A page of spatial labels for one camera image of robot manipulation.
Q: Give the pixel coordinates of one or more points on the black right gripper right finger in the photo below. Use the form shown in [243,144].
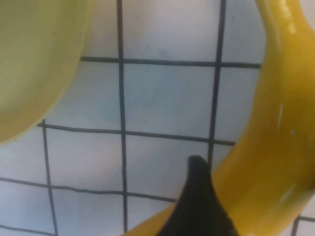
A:
[313,185]

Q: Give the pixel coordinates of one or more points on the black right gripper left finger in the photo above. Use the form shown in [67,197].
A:
[197,211]

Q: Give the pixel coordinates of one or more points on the yellow banana green tip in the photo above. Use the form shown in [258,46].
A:
[270,147]

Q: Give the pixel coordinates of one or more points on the yellow round plate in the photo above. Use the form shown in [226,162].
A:
[32,61]

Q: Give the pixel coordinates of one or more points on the white black-grid tablecloth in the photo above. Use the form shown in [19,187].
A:
[167,98]

